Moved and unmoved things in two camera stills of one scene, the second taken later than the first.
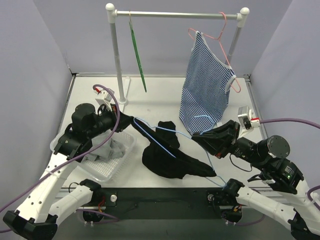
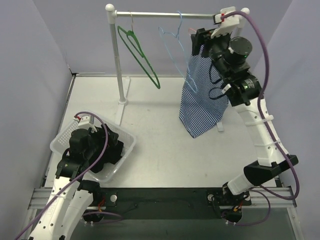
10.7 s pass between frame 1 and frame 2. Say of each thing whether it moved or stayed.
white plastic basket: stayed
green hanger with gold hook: moved
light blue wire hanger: moved
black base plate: stayed
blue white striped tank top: stayed
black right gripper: moved
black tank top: moved
